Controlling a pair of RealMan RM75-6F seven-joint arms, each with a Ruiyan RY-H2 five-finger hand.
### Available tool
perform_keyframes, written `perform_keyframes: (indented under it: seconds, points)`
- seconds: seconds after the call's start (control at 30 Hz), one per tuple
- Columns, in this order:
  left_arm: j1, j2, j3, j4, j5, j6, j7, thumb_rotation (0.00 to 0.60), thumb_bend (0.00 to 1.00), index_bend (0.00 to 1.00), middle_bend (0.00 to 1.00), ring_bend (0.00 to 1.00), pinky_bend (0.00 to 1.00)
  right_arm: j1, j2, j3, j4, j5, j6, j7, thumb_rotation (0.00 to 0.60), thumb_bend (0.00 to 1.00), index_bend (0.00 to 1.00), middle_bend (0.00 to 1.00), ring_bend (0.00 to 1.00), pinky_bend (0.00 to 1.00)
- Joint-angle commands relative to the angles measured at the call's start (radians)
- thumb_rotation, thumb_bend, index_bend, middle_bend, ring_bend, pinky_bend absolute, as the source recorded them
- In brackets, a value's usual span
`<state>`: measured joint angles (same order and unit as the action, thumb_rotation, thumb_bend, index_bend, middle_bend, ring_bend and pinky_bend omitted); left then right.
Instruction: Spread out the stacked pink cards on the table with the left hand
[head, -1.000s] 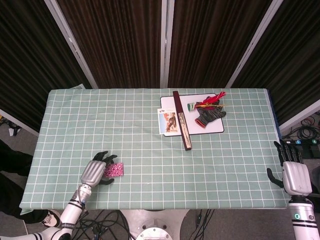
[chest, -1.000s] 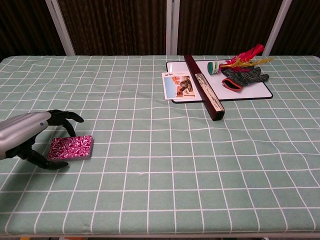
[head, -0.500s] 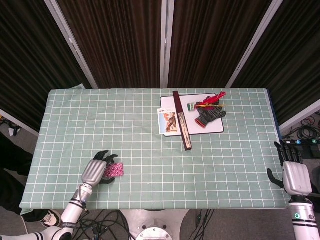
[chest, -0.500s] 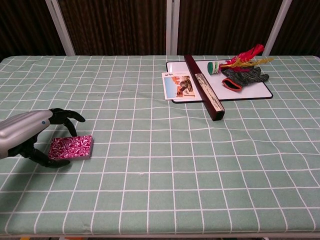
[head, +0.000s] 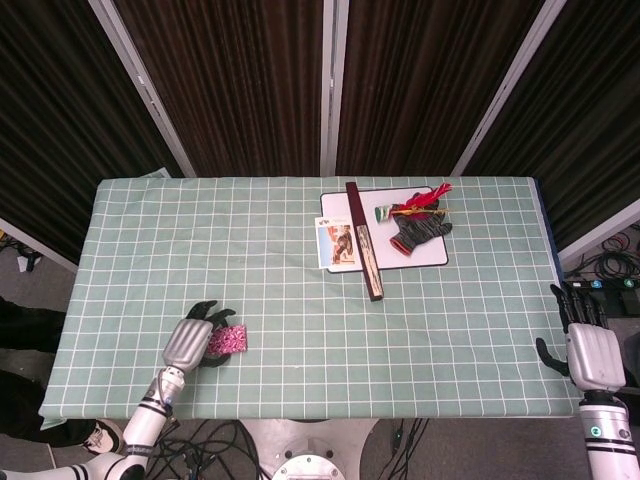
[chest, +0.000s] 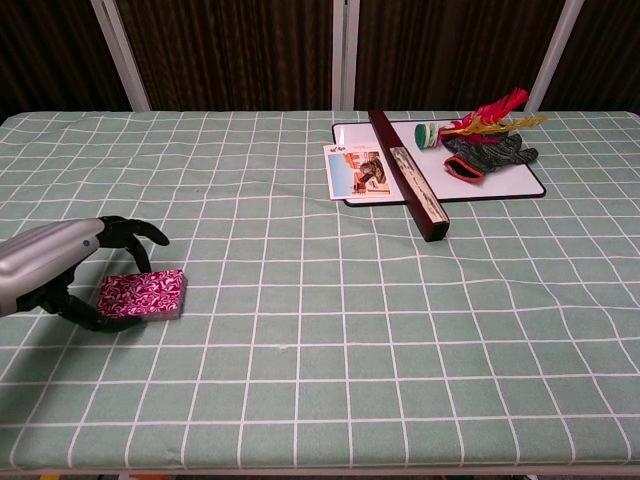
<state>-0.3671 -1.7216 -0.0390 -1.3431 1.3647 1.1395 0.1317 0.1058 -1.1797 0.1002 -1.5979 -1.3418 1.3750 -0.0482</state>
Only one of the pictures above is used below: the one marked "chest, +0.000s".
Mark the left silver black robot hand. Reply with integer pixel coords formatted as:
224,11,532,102
0,215,171,333

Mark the green checked tablecloth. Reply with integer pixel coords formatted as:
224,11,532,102
0,110,640,472

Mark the picture postcard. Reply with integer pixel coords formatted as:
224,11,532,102
323,144,393,201

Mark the dark wooden long box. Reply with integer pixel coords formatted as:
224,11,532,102
367,109,451,244

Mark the feather shuttlecock with green base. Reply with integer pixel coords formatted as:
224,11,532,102
414,88,549,152

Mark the white board with black rim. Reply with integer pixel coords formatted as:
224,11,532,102
331,118,547,208

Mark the grey knitted glove orange cuff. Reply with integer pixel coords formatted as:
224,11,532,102
442,132,540,184

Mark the white slanted frame post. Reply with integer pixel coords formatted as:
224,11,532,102
89,0,153,113
527,0,587,113

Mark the white upright frame post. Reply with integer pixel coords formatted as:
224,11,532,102
331,0,361,112

